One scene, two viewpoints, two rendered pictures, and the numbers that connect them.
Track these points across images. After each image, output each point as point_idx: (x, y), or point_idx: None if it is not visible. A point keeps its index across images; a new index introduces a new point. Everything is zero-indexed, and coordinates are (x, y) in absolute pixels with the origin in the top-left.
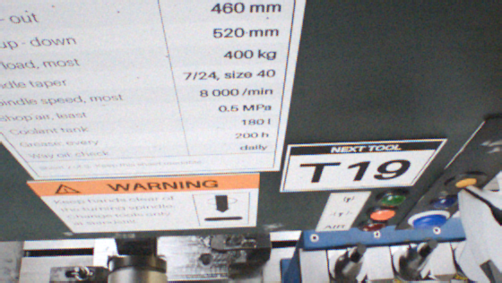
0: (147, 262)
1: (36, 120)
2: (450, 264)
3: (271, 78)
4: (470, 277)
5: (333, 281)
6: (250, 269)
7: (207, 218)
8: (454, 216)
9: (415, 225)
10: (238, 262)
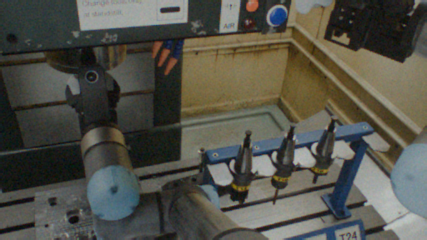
0: (110, 124)
1: None
2: (311, 157)
3: None
4: (304, 11)
5: (235, 180)
6: (169, 238)
7: (161, 7)
8: (308, 179)
9: (271, 17)
10: (159, 236)
